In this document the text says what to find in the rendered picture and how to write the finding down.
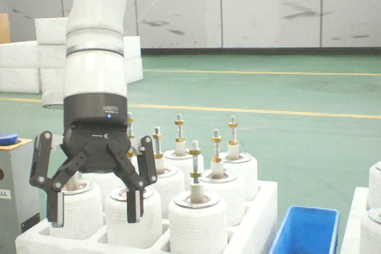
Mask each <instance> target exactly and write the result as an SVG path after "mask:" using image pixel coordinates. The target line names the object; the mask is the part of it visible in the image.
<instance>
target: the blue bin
mask: <svg viewBox="0 0 381 254"><path fill-rule="evenodd" d="M339 220H340V212H339V211H337V210H335V209H325V208H313V207H307V206H290V207H289V208H288V210H287V212H286V214H285V217H284V219H283V221H282V223H281V226H280V229H279V230H278V233H277V235H276V238H275V240H274V242H273V245H272V247H271V249H270V251H269V254H336V246H337V244H338V224H339Z"/></svg>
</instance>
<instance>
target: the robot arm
mask: <svg viewBox="0 0 381 254"><path fill-rule="evenodd" d="M126 2H127V0H74V1H73V7H72V9H71V13H70V15H69V17H68V20H67V25H66V63H65V71H64V76H63V90H53V91H46V92H45V93H43V94H42V107H43V108H47V109H60V110H63V127H64V131H63V135H62V136H58V135H55V134H52V133H51V132H50V131H48V130H46V131H44V132H42V133H40V134H38V135H37V136H36V138H35V145H34V150H33V158H32V165H31V173H30V177H29V183H30V185H31V186H33V187H36V188H40V189H43V190H44V191H45V192H46V218H47V220H48V222H51V223H52V227H53V228H63V227H64V192H61V189H62V188H63V187H64V185H65V184H66V183H67V182H68V181H69V179H70V178H71V177H72V176H74V175H75V174H76V172H77V171H78V172H80V173H81V174H88V173H92V172H96V173H99V174H106V173H111V172H113V173H114V174H115V175H116V176H117V177H118V178H120V179H121V180H122V182H123V183H124V184H125V185H126V187H127V188H128V189H129V192H126V205H127V221H128V223H139V222H140V217H143V213H144V209H143V190H144V189H145V188H146V187H148V186H149V185H152V184H155V183H156V182H157V180H158V177H157V172H156V165H155V158H154V150H153V143H152V139H151V137H150V136H143V137H140V138H133V139H130V138H129V136H128V132H127V128H128V98H127V78H126V69H125V62H124V32H123V21H124V14H125V9H126ZM58 145H60V147H61V149H62V151H63V152H64V153H65V155H66V156H67V159H66V160H65V161H64V162H63V163H62V164H61V166H60V167H59V168H58V170H57V171H56V173H55V174H54V175H53V176H52V178H49V177H47V174H48V167H49V158H50V154H51V153H52V152H54V151H55V150H56V147H57V146H58ZM130 148H131V149H132V150H133V153H134V154H135V155H136V156H137V163H138V171H139V174H138V173H137V172H136V168H135V166H134V165H133V164H132V163H131V161H130V160H129V159H128V157H127V156H126V154H127V153H128V151H129V150H130Z"/></svg>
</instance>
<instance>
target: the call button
mask: <svg viewBox="0 0 381 254"><path fill-rule="evenodd" d="M16 139H18V135H17V134H15V133H6V134H0V145H8V144H12V143H15V142H16Z"/></svg>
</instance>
